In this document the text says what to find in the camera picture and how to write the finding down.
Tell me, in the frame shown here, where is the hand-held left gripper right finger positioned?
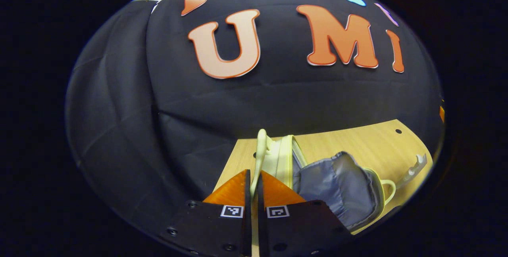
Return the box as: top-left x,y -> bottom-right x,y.
257,171 -> 353,257

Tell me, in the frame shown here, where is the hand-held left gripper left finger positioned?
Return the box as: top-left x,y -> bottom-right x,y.
159,169 -> 252,257

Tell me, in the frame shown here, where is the cream suitcase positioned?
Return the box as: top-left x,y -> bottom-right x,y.
250,128 -> 397,236

